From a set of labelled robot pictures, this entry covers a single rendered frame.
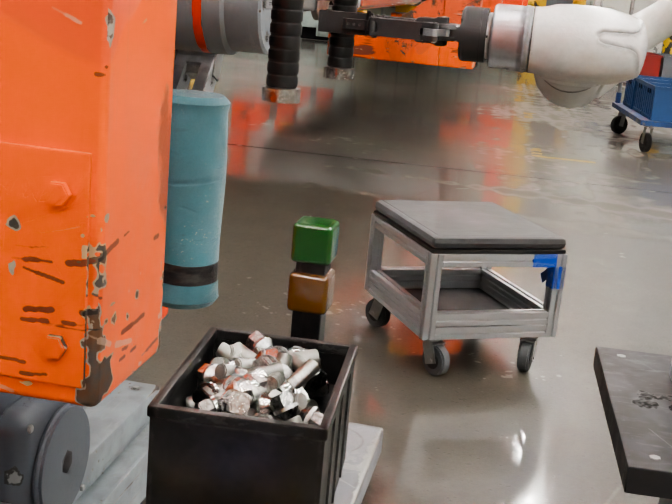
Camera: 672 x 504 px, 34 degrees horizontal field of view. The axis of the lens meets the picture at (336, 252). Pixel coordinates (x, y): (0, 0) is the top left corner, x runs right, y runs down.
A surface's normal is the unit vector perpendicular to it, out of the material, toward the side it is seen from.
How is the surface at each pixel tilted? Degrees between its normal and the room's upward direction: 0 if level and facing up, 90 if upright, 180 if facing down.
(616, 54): 98
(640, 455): 0
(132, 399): 0
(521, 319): 90
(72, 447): 90
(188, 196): 92
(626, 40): 72
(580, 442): 0
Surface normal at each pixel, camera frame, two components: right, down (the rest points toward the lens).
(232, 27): -0.22, 0.63
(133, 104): 0.98, 0.13
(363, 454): 0.09, -0.96
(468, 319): 0.31, 0.26
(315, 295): -0.19, 0.23
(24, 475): 0.83, 0.21
